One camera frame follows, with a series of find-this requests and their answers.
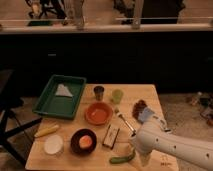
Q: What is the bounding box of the green pepper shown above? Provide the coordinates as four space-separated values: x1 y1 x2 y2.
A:
109 149 136 164

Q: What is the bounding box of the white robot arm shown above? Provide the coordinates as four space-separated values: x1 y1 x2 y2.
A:
130 121 213 171

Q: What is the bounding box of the red bowl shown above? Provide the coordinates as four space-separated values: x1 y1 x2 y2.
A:
85 102 113 125

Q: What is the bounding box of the dark bowl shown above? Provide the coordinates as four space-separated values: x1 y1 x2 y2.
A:
70 129 97 156

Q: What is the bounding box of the small brown box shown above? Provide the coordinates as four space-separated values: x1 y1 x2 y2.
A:
102 124 120 149

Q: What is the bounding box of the blue sponge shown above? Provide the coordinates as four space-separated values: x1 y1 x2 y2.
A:
138 107 154 123

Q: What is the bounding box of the orange fruit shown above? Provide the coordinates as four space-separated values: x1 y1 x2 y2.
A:
79 135 92 149

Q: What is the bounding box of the green plastic cup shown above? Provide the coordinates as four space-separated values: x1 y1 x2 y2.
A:
112 89 123 104

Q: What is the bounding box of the small metal cup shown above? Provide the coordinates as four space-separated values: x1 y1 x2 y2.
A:
94 86 104 101

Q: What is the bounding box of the white round lid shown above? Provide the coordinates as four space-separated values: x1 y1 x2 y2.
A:
44 135 63 155

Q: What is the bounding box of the yellow corn cob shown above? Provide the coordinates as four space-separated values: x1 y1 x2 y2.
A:
34 125 59 138

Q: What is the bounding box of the green plastic tray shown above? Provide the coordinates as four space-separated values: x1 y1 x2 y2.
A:
33 75 86 120

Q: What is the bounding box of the white folded cloth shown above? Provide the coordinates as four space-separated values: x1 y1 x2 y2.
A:
55 84 72 97

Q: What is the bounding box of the black chair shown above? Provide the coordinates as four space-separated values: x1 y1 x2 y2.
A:
0 68 43 167

